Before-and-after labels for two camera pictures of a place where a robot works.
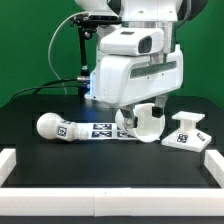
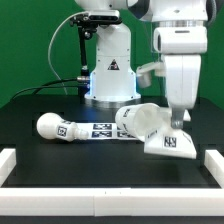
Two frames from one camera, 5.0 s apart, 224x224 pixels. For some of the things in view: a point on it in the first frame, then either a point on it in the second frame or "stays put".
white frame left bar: [8, 162] stays put
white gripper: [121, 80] -> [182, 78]
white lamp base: [187, 137] -> [170, 142]
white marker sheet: [103, 131] stays put
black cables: [49, 82] stays put
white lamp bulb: [50, 127] stays put
